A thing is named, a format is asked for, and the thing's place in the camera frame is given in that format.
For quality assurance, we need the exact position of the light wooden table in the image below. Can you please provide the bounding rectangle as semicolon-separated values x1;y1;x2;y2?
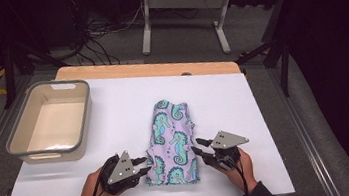
53;45;243;96

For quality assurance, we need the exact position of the hand-held gripper black cable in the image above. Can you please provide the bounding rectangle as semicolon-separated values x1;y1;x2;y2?
81;154;126;196
224;154;252;196

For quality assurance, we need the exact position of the beige plastic basket grey rim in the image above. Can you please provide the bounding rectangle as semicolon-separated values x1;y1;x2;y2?
0;75;99;170

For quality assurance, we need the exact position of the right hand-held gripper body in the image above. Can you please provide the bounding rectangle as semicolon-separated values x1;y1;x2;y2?
205;127;253;173

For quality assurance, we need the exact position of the tangle of black floor cables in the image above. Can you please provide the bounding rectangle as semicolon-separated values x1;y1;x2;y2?
59;0;159;72

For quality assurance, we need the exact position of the left hand-held gripper black cable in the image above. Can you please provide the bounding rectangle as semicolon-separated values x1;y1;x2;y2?
81;154;126;196

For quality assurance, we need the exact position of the black metal stand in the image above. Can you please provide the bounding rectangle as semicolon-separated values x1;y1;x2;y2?
227;0;299;103
0;37;73;110

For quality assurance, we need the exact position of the right hand-held gripper black cable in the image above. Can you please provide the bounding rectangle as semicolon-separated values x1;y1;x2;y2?
224;154;252;196

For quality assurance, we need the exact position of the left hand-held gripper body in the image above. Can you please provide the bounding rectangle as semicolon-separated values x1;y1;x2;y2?
98;148;146;196

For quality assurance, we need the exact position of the purple seahorse print swimsuit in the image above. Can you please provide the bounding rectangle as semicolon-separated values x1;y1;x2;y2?
136;96;203;190

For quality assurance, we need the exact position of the white board table cover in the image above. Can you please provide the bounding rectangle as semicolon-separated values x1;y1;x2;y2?
0;53;296;196

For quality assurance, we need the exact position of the person's left hand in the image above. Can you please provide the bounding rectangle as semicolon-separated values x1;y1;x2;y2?
69;164;122;196

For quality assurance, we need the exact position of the person's right hand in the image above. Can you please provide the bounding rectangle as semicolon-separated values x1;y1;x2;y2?
217;145;260;196

